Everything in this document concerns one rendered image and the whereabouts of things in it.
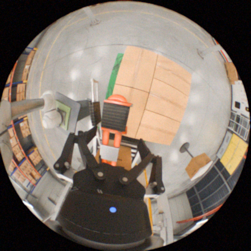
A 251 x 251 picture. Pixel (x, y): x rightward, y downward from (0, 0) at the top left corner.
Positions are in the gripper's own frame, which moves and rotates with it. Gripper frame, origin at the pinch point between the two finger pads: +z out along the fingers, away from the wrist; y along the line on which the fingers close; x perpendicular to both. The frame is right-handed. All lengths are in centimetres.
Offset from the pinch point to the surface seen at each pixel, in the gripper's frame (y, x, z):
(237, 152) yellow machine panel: 712, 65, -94
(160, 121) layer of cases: 48, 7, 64
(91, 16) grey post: -168, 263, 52
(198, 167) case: 169, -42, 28
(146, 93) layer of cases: 19, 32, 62
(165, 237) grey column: 98, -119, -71
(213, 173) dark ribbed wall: 1086, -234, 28
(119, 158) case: 10, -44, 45
